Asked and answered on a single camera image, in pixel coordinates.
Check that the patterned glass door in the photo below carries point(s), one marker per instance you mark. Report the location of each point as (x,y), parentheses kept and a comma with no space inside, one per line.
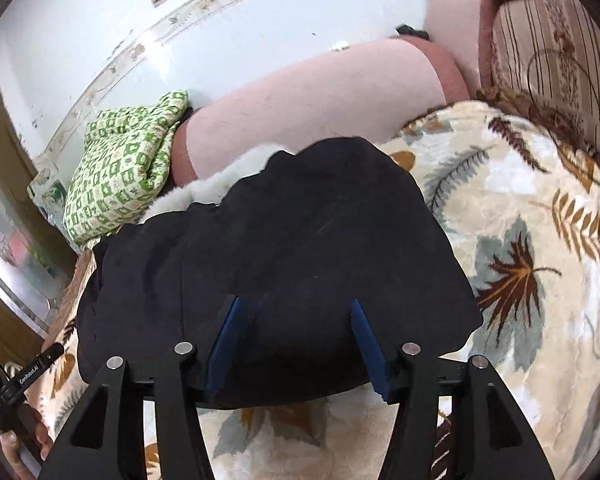
(15,260)

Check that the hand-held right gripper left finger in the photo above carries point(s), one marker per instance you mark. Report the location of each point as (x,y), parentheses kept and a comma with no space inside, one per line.
(227,350)

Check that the green patterned quilt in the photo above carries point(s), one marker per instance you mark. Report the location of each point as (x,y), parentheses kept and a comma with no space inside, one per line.
(120,170)

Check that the person's left hand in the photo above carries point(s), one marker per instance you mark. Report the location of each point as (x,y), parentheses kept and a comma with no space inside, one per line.
(22,452)

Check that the striped sofa cushion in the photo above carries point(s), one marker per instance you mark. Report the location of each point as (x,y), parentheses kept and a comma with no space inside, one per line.
(555,45)

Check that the black coat with fur collar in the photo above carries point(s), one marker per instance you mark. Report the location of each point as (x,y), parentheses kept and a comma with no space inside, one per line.
(305,240)

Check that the small black object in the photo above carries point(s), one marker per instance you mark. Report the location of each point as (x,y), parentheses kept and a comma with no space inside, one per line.
(411,31)

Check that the small white object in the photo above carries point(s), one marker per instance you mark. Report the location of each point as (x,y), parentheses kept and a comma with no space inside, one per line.
(340,47)

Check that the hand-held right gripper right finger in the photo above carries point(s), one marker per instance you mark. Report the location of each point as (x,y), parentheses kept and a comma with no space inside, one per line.
(370,355)

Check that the leaf print blanket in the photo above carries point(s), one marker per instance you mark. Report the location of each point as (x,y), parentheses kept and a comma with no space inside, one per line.
(530,270)

